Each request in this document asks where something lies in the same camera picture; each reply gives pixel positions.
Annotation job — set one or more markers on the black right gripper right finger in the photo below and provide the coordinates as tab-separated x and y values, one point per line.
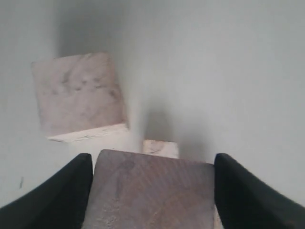
245	202

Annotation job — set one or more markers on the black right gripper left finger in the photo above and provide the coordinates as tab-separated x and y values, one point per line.
58	203

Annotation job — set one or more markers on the second largest wooden cube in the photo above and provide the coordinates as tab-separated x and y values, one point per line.
139	191

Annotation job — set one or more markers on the smallest wooden cube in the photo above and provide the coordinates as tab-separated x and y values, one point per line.
160	148

